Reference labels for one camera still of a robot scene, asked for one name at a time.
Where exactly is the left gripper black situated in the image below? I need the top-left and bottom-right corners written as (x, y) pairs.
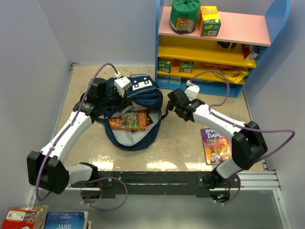
top-left (100, 85), bottom-right (132, 113)

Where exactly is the navy blue school backpack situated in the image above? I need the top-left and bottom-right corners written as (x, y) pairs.
top-left (97, 74), bottom-right (167, 151)

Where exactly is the orange 78-storey treehouse book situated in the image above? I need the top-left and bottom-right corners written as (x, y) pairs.
top-left (108, 110), bottom-right (147, 131)

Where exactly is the black 169-storey treehouse book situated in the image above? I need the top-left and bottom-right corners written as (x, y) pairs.
top-left (131, 113), bottom-right (153, 134)

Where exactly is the purple Roald Dahl book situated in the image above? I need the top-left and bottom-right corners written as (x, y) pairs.
top-left (201, 128), bottom-right (232, 165)

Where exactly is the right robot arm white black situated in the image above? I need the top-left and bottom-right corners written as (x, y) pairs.
top-left (167, 89), bottom-right (268, 187)

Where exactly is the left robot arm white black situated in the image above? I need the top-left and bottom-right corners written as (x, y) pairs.
top-left (27, 76), bottom-right (132, 194)

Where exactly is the yellow snack bag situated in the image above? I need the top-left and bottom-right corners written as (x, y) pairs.
top-left (201, 62), bottom-right (249, 84)

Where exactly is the right small green box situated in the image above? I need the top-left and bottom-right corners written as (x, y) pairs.
top-left (179, 61), bottom-right (194, 73)

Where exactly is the small green box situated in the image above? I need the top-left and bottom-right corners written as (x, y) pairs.
top-left (157, 57), bottom-right (172, 73)
top-left (179, 61), bottom-right (194, 73)

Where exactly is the left small green box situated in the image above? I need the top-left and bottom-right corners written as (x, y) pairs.
top-left (157, 57), bottom-right (172, 73)

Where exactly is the colourful blue toy shelf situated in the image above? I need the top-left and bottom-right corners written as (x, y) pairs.
top-left (155, 0), bottom-right (291, 98)

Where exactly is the orange green carton box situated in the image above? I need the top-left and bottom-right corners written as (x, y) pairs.
top-left (198, 6), bottom-right (221, 37)

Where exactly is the red white packet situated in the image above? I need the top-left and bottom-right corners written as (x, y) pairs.
top-left (242, 44), bottom-right (259, 61)

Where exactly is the green wrapped tissue roll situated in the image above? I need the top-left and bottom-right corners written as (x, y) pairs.
top-left (169, 0), bottom-right (201, 34)

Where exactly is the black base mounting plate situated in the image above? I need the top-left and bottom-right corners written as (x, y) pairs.
top-left (71, 170), bottom-right (241, 199)

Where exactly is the blue Jane book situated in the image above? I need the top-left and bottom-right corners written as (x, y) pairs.
top-left (44, 211), bottom-right (92, 229)

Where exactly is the red book bottom left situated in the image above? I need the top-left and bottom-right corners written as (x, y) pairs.
top-left (0, 205), bottom-right (49, 229)

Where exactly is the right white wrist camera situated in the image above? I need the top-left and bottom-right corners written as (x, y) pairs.
top-left (184, 80), bottom-right (200, 101)

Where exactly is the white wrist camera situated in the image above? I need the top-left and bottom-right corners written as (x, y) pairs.
top-left (184, 80), bottom-right (200, 101)
top-left (114, 76), bottom-right (132, 97)

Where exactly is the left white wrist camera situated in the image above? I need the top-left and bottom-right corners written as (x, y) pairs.
top-left (114, 76), bottom-right (132, 97)

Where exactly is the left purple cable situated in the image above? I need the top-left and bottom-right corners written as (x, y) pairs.
top-left (35, 62), bottom-right (129, 211)

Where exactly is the purple cable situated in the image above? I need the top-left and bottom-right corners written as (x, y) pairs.
top-left (187, 70), bottom-right (296, 205)
top-left (35, 62), bottom-right (129, 211)

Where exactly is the aluminium rail frame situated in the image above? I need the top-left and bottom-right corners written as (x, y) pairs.
top-left (25, 62), bottom-right (291, 229)

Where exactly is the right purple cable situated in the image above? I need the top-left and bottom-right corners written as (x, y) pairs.
top-left (187, 70), bottom-right (296, 205)

